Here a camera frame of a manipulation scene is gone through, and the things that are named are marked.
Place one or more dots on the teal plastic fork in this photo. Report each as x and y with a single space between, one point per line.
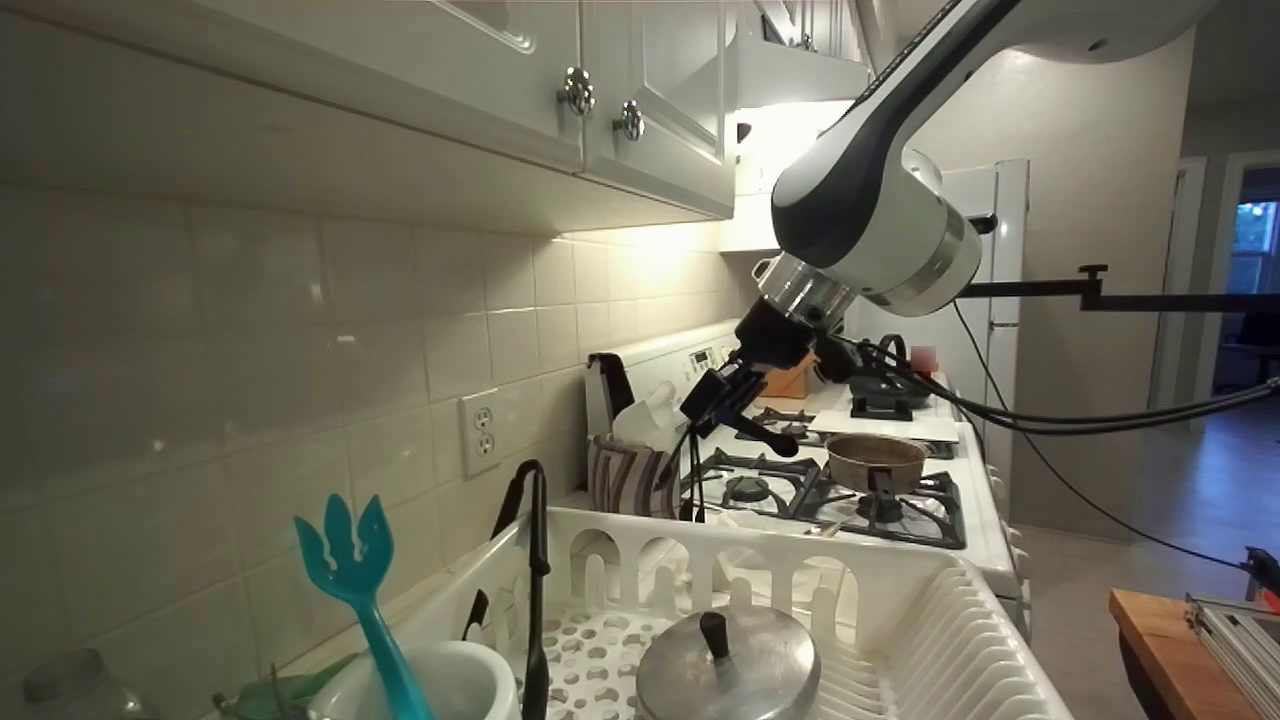
353 565

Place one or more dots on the metal pan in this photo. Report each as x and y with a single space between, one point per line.
872 461

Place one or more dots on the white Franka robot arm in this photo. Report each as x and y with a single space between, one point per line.
904 145

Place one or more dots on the white upper cabinet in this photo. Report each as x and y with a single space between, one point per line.
332 92

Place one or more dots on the white plastic dish rack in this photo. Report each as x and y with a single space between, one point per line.
921 642

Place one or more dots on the metal frame on table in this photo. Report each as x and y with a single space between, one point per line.
1242 642

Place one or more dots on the black camera pole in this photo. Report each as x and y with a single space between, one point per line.
1134 296

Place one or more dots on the metal pot lid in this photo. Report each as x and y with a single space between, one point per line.
726 673

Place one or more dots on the white wall outlet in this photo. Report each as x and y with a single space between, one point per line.
483 428

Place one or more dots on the white crumpled dish towel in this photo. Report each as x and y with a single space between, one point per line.
653 427

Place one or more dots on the white utensil cup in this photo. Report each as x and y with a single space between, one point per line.
461 681

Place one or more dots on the metal cabinet knob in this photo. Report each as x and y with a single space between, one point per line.
631 123
578 91

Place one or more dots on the wooden cutting board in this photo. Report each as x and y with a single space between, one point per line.
1166 661

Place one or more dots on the white range hood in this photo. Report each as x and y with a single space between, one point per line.
795 123

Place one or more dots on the white gas stove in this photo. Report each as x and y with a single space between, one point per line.
934 520

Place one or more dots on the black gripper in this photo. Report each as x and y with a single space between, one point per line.
779 334

